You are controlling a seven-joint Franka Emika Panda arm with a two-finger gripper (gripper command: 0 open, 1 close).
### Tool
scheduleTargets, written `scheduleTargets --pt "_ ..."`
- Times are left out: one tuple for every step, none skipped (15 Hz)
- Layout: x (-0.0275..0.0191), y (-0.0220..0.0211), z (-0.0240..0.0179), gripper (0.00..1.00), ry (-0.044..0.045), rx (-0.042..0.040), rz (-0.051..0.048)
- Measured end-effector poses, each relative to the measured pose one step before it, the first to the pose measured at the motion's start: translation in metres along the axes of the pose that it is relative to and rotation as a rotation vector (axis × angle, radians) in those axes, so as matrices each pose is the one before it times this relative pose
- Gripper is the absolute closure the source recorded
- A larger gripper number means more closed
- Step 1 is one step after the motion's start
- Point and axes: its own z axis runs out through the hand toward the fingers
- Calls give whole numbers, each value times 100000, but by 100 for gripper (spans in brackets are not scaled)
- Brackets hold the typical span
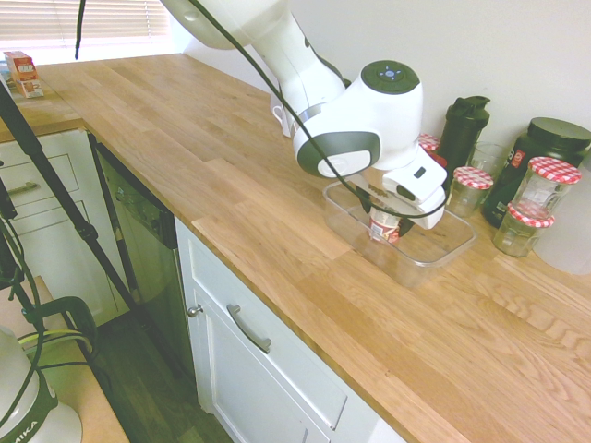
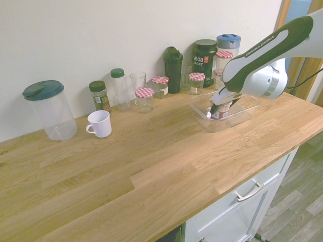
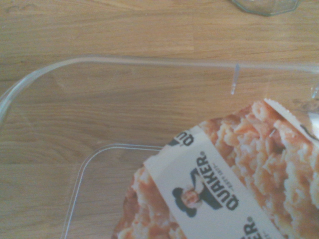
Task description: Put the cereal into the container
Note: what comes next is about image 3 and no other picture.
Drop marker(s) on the empty jar red checkered lid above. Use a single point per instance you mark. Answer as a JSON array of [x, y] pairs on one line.
[[266, 7]]

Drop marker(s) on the clear rectangular plastic container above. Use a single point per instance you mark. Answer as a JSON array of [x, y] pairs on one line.
[[99, 59]]

